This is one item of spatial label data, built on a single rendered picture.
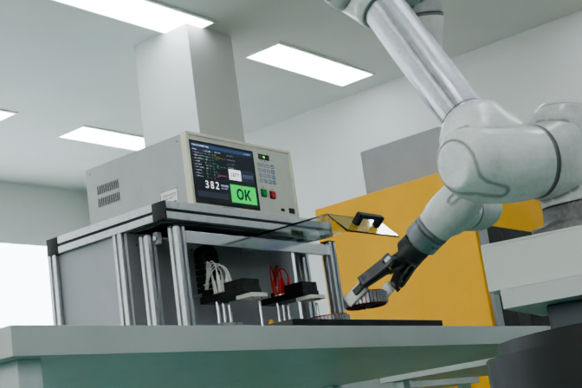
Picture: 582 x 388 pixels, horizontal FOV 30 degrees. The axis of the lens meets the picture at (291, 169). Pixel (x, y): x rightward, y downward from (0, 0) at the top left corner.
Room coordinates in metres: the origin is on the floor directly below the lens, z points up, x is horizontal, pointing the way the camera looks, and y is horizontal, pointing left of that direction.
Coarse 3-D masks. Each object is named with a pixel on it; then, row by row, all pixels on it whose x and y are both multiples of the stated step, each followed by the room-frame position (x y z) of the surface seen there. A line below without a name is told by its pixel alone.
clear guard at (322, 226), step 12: (324, 216) 2.73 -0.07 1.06; (336, 216) 2.75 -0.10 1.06; (288, 228) 2.82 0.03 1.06; (300, 228) 2.84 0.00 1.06; (312, 228) 2.86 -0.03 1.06; (324, 228) 2.89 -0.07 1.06; (336, 228) 2.91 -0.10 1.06; (348, 228) 2.71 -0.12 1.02; (360, 228) 2.76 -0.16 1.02; (372, 228) 2.82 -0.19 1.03; (384, 228) 2.87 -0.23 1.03; (288, 240) 2.99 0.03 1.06; (300, 240) 3.02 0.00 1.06; (312, 240) 3.04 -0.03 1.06
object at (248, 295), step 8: (240, 280) 2.66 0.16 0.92; (248, 280) 2.67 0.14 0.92; (256, 280) 2.70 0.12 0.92; (224, 288) 2.69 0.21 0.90; (232, 288) 2.67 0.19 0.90; (240, 288) 2.66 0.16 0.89; (248, 288) 2.67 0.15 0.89; (256, 288) 2.69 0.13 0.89; (208, 296) 2.72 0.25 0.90; (216, 296) 2.70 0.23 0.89; (224, 296) 2.69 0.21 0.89; (232, 296) 2.68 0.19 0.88; (240, 296) 2.66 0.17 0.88; (248, 296) 2.65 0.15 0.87; (256, 296) 2.66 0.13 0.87; (264, 296) 2.68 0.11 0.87; (208, 304) 2.75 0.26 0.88; (216, 304) 2.72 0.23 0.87; (224, 304) 2.74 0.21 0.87; (224, 312) 2.73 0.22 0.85; (224, 320) 2.73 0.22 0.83; (232, 320) 2.75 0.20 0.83
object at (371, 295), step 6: (378, 288) 2.69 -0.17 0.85; (366, 294) 2.67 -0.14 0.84; (372, 294) 2.67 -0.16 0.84; (378, 294) 2.68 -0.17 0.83; (384, 294) 2.69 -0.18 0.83; (360, 300) 2.67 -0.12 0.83; (366, 300) 2.67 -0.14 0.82; (372, 300) 2.67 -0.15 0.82; (378, 300) 2.68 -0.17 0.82; (384, 300) 2.69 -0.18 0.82; (348, 306) 2.69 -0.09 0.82; (354, 306) 2.68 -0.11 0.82; (360, 306) 2.75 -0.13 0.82; (366, 306) 2.75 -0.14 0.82; (372, 306) 2.75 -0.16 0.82; (378, 306) 2.74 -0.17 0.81
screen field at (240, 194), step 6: (234, 186) 2.80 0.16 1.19; (240, 186) 2.82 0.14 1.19; (246, 186) 2.84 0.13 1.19; (234, 192) 2.79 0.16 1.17; (240, 192) 2.81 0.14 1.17; (246, 192) 2.83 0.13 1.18; (252, 192) 2.85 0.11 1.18; (234, 198) 2.79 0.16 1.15; (240, 198) 2.81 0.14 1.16; (246, 198) 2.83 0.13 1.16; (252, 198) 2.85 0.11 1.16; (252, 204) 2.85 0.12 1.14
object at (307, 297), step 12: (288, 288) 2.88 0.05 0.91; (300, 288) 2.85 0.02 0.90; (312, 288) 2.88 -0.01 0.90; (264, 300) 2.92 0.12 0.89; (276, 300) 2.90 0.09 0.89; (288, 300) 2.89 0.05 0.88; (300, 300) 2.86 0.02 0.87; (312, 300) 2.88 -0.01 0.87; (276, 312) 2.91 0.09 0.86; (288, 312) 2.95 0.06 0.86
